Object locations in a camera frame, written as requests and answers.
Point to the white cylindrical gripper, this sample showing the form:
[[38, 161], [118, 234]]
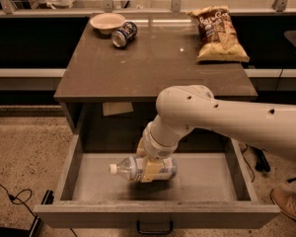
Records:
[[155, 147]]

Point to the clear plastic water bottle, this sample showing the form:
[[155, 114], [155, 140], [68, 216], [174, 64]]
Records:
[[131, 169]]

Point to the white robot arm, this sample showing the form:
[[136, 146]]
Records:
[[181, 109]]

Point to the open grey top drawer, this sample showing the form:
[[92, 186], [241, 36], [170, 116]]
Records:
[[212, 189]]

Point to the grey cabinet with top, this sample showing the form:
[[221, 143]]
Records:
[[163, 54]]

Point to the paper tag under tabletop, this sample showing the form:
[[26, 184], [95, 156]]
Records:
[[115, 108]]

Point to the black stand leg right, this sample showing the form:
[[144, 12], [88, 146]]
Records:
[[262, 164]]

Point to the blue soda can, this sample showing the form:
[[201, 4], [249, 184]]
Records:
[[124, 35]]

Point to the yellow chip bag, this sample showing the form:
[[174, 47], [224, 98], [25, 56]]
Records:
[[218, 37]]

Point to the white paper bowl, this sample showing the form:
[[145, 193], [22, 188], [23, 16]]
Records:
[[107, 23]]

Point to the person's tan shoe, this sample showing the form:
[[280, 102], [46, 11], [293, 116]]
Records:
[[285, 201]]

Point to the black drawer handle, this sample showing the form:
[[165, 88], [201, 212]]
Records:
[[153, 231]]

